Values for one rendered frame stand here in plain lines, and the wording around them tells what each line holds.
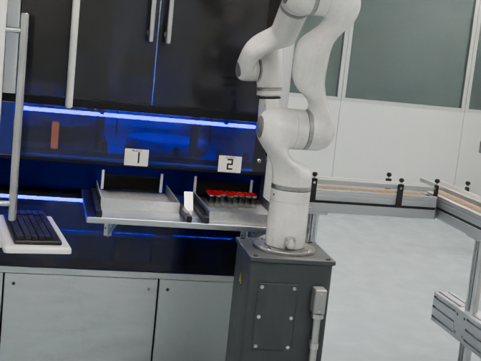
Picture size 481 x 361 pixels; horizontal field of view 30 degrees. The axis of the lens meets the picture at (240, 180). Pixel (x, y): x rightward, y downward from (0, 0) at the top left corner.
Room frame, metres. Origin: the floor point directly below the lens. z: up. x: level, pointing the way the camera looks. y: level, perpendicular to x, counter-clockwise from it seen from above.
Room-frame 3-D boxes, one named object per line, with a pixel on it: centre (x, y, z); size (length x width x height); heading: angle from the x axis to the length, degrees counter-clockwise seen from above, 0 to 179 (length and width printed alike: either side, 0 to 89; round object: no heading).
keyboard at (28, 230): (2.79, 0.65, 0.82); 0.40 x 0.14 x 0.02; 20
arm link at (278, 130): (2.64, -0.12, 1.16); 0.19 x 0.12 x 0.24; 108
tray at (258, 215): (3.04, 0.00, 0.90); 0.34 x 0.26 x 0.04; 13
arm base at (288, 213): (2.65, -0.15, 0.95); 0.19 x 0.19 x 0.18
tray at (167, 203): (3.07, 0.36, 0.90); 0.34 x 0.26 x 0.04; 13
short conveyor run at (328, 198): (3.52, -0.44, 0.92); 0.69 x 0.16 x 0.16; 103
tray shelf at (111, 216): (3.04, 0.17, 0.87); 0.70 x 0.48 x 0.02; 103
